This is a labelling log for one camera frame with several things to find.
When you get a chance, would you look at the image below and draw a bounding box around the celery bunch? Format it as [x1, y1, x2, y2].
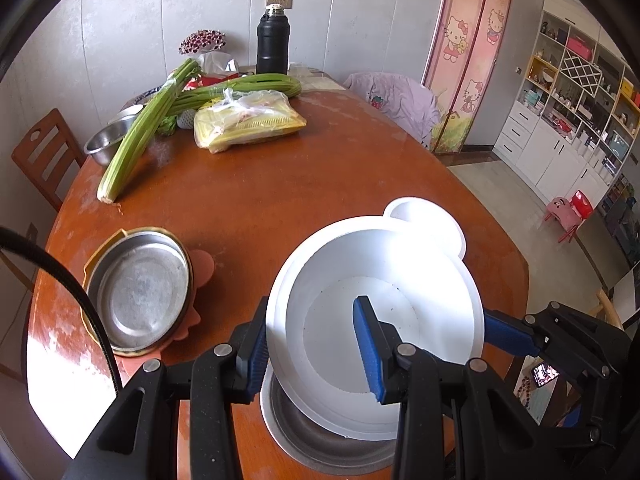
[97, 58, 203, 204]

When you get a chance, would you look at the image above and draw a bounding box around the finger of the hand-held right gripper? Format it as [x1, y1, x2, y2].
[485, 301, 623, 378]

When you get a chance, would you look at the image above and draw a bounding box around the plastic bag of yellow noodles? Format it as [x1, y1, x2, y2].
[192, 89, 307, 154]

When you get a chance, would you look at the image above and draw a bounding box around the orange flower-shaped mat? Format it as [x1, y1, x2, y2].
[117, 249, 216, 358]

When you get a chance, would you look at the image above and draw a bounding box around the round metal plate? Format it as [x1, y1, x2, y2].
[86, 232, 193, 356]

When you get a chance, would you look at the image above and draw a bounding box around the red child chair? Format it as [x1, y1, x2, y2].
[557, 190, 594, 243]

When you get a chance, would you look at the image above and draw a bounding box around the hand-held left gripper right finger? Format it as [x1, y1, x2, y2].
[352, 296, 581, 480]

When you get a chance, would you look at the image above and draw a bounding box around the white shelf cabinet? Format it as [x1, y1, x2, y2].
[492, 0, 640, 211]

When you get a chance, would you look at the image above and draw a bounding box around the reddish wooden chair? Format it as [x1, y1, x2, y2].
[11, 108, 87, 211]

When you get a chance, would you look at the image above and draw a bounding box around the printed instant noodle bowl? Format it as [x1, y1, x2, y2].
[265, 216, 486, 442]

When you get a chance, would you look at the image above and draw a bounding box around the light wooden chair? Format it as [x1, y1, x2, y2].
[595, 287, 626, 331]

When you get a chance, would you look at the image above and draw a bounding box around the shallow steel dish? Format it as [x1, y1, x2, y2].
[259, 372, 403, 475]

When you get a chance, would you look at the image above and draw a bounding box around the pink child stool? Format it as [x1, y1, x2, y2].
[544, 199, 581, 226]

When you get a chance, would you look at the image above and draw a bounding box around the steel plate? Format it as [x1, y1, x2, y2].
[80, 227, 193, 358]

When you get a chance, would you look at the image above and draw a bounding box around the green vegetable stalk bundle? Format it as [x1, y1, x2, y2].
[167, 74, 303, 117]

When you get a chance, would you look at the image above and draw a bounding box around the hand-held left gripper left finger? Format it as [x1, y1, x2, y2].
[62, 296, 271, 480]

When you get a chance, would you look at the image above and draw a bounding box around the black thermos flask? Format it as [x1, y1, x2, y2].
[256, 4, 290, 77]

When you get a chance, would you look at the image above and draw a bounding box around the pink cartoon wardrobe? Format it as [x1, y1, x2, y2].
[421, 0, 516, 156]

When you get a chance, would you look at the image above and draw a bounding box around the small steel bowl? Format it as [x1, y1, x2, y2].
[107, 104, 146, 128]

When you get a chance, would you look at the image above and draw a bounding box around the red beaded bouquet ornament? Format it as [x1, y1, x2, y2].
[178, 30, 227, 56]

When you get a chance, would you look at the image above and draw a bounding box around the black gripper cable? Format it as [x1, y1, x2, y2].
[0, 227, 123, 396]

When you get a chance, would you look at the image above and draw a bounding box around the red packet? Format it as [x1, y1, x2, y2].
[184, 74, 240, 92]

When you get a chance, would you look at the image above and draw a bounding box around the large steel bowl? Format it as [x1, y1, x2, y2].
[83, 124, 132, 167]

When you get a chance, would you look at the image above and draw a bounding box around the blue patterned bowl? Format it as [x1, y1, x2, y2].
[131, 85, 168, 106]

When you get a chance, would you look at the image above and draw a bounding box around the white tissue pack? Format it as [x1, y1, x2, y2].
[200, 51, 238, 77]

